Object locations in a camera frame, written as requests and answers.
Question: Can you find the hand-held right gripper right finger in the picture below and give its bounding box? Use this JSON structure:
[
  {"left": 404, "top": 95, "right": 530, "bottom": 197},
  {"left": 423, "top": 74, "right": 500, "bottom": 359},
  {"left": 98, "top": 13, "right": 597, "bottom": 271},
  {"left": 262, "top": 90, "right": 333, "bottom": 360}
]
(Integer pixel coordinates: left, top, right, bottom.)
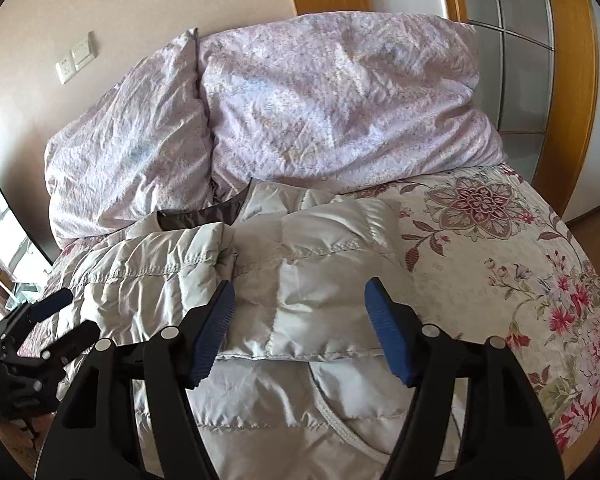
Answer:
[{"left": 362, "top": 279, "right": 566, "bottom": 480}]

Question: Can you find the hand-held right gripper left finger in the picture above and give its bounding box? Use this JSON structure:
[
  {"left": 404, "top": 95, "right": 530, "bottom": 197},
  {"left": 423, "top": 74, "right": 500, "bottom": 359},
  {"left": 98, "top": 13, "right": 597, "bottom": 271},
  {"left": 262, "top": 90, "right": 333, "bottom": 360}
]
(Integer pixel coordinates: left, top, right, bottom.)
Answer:
[{"left": 37, "top": 280, "right": 238, "bottom": 480}]

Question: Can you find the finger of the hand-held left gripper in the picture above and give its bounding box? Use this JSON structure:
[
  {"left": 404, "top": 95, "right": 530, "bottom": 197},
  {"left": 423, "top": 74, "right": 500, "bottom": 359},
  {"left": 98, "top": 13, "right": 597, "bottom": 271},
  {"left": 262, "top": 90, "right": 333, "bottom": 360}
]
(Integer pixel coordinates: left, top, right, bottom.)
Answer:
[
  {"left": 22, "top": 321, "right": 102, "bottom": 376},
  {"left": 0, "top": 289, "right": 75, "bottom": 342}
]

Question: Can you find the white pillow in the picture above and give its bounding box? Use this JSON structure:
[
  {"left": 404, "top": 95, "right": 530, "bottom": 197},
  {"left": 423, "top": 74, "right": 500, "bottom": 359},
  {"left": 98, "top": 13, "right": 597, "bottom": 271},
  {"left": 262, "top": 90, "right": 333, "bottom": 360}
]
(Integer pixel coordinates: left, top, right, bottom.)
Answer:
[{"left": 55, "top": 180, "right": 466, "bottom": 480}]

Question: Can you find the window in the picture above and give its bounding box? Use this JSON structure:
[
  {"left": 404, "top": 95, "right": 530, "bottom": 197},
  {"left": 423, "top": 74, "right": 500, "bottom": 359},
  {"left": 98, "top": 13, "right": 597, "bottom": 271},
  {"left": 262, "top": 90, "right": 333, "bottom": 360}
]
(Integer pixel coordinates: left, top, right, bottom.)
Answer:
[{"left": 0, "top": 155, "right": 56, "bottom": 311}]

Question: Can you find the floral bedspread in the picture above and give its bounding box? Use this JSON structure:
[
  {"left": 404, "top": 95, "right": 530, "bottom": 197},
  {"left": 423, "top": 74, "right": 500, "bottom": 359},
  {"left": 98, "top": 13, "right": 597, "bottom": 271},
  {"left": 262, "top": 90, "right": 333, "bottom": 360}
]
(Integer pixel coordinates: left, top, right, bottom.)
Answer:
[{"left": 10, "top": 162, "right": 600, "bottom": 466}]

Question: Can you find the pink floral pillow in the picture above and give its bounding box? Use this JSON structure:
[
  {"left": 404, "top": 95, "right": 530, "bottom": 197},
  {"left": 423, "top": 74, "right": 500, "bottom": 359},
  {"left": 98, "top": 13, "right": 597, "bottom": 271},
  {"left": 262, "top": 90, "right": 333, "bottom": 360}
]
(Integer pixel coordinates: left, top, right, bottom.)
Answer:
[
  {"left": 45, "top": 27, "right": 216, "bottom": 251},
  {"left": 197, "top": 10, "right": 506, "bottom": 196}
]

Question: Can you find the frosted glass sliding door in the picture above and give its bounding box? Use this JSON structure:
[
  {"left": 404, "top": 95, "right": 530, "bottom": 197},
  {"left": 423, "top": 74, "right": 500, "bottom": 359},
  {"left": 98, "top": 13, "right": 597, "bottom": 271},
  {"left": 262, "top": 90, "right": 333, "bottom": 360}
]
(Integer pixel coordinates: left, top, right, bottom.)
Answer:
[{"left": 457, "top": 0, "right": 556, "bottom": 181}]

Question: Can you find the white wall socket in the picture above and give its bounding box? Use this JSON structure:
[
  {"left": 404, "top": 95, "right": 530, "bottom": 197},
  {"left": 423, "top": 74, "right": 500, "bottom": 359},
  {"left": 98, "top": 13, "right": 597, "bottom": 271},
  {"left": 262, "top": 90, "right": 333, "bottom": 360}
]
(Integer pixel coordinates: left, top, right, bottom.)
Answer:
[{"left": 55, "top": 57, "right": 76, "bottom": 86}]

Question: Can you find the white wall switch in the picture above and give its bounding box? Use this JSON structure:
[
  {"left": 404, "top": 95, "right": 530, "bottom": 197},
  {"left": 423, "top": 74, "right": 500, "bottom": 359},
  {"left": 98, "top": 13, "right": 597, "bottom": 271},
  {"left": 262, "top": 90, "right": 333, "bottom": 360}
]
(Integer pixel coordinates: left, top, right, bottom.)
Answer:
[{"left": 70, "top": 31, "right": 97, "bottom": 70}]

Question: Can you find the wide wooden door frame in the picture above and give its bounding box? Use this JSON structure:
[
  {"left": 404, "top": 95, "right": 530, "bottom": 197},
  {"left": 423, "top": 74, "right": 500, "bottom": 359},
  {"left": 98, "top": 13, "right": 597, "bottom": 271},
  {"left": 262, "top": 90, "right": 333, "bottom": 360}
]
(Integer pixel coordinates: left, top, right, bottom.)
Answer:
[{"left": 539, "top": 0, "right": 600, "bottom": 223}]

